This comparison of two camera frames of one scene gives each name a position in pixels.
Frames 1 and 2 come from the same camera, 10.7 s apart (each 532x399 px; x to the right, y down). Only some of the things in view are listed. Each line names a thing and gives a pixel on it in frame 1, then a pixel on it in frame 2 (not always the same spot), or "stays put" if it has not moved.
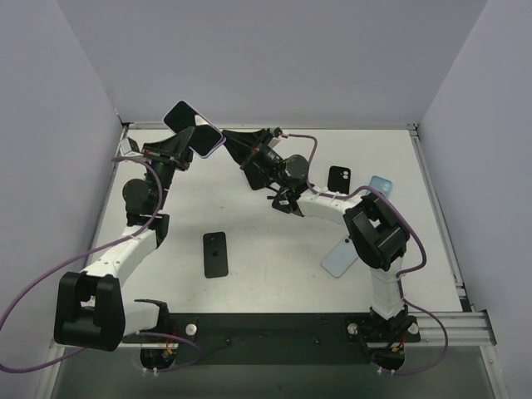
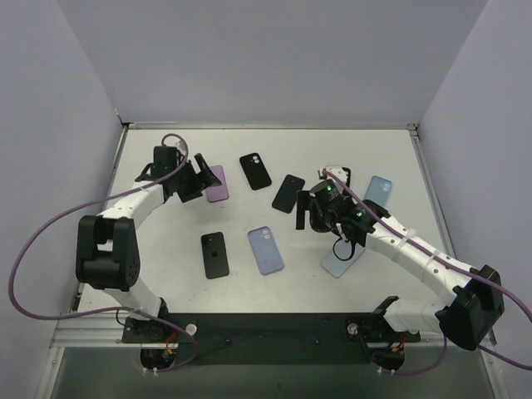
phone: [215, 254] stays put
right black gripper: [255, 151] to [306, 204]
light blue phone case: [381, 184] stays put
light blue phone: [342, 255] stays put
